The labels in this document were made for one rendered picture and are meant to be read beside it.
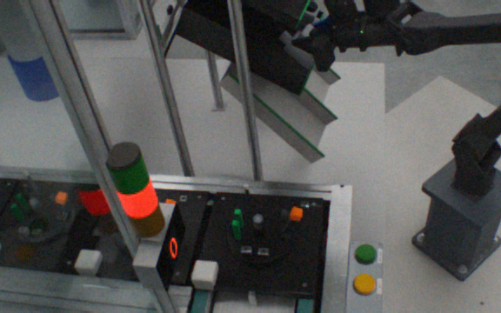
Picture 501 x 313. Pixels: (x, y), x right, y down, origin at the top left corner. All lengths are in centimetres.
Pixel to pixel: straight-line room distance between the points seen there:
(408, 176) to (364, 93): 33
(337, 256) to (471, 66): 222
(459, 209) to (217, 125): 74
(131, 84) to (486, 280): 116
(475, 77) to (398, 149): 172
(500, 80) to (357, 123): 172
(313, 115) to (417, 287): 46
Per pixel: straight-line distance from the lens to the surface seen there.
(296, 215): 108
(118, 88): 181
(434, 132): 156
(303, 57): 113
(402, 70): 315
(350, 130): 154
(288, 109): 129
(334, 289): 113
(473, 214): 113
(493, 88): 313
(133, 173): 75
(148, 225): 83
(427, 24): 99
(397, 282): 126
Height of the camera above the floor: 193
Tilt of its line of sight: 46 degrees down
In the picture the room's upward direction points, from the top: 8 degrees counter-clockwise
